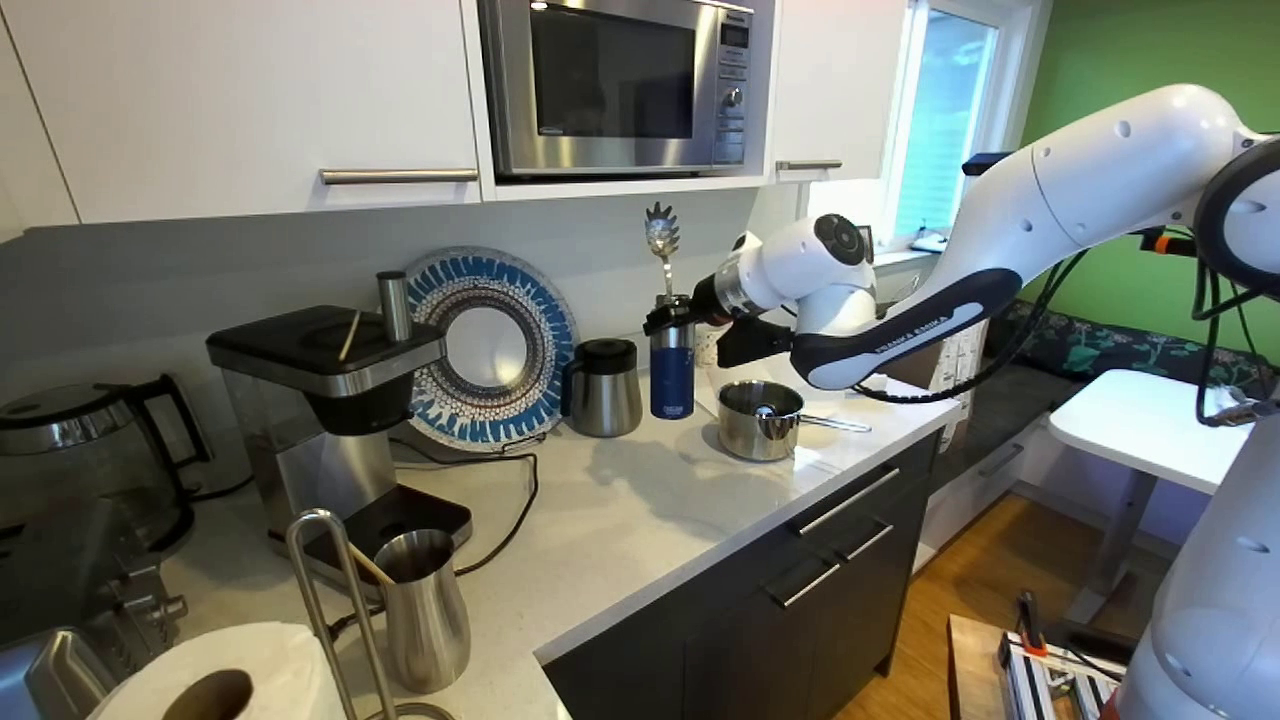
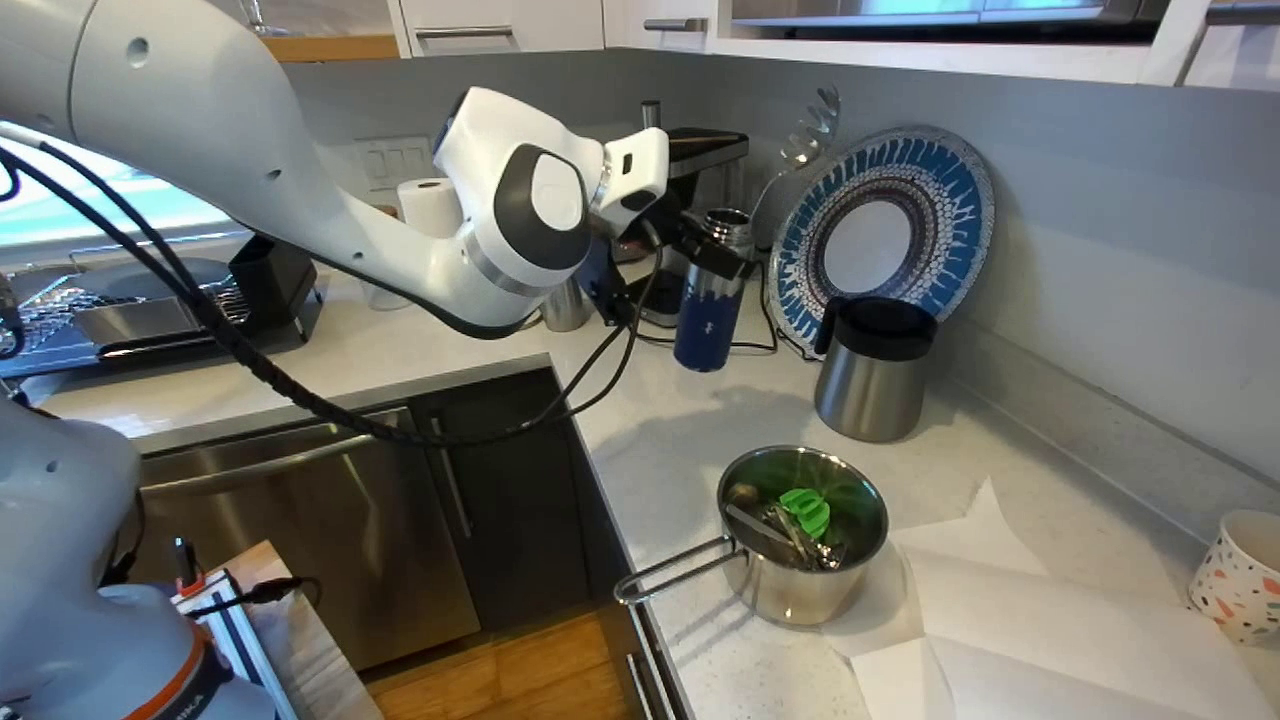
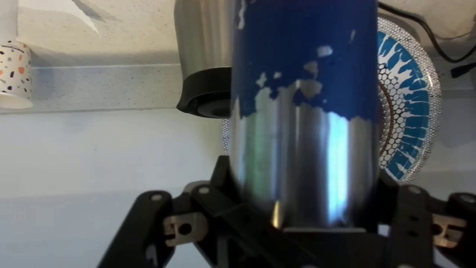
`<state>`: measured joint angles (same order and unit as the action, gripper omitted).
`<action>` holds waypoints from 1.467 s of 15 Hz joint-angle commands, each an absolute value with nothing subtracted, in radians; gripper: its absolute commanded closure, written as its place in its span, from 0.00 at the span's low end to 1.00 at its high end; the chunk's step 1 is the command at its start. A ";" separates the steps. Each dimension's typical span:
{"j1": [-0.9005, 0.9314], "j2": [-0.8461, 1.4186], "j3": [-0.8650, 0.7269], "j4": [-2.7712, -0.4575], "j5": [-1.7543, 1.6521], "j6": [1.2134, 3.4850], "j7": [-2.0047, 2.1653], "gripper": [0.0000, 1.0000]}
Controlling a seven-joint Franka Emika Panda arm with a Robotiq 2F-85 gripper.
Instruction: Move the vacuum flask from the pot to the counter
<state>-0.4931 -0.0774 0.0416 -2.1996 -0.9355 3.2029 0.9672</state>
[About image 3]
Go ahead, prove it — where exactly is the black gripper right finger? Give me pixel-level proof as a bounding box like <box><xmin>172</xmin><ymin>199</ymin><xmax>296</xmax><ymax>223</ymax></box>
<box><xmin>364</xmin><ymin>169</ymin><xmax>476</xmax><ymax>268</ymax></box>

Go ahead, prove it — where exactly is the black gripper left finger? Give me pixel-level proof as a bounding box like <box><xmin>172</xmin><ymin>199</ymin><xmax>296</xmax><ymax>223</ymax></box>
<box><xmin>95</xmin><ymin>154</ymin><xmax>285</xmax><ymax>268</ymax></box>

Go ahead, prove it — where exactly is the blue and steel vacuum flask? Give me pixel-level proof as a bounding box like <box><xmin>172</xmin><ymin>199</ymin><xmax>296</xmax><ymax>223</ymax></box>
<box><xmin>227</xmin><ymin>0</ymin><xmax>384</xmax><ymax>233</ymax></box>

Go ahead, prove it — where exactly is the blue patterned plate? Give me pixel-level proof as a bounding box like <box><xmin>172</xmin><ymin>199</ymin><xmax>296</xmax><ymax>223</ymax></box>
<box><xmin>373</xmin><ymin>16</ymin><xmax>443</xmax><ymax>185</ymax></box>

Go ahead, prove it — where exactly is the steel canister with black lid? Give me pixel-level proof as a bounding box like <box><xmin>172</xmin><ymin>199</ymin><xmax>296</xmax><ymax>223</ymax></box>
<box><xmin>172</xmin><ymin>0</ymin><xmax>241</xmax><ymax>120</ymax></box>

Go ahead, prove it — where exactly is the white speckled cup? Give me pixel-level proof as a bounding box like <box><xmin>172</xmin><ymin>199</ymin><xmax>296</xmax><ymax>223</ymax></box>
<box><xmin>0</xmin><ymin>38</ymin><xmax>36</xmax><ymax>111</ymax></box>

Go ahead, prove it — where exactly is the black appliance power cable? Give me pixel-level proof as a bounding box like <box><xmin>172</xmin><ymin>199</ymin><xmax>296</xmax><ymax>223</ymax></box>
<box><xmin>378</xmin><ymin>1</ymin><xmax>476</xmax><ymax>78</ymax></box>

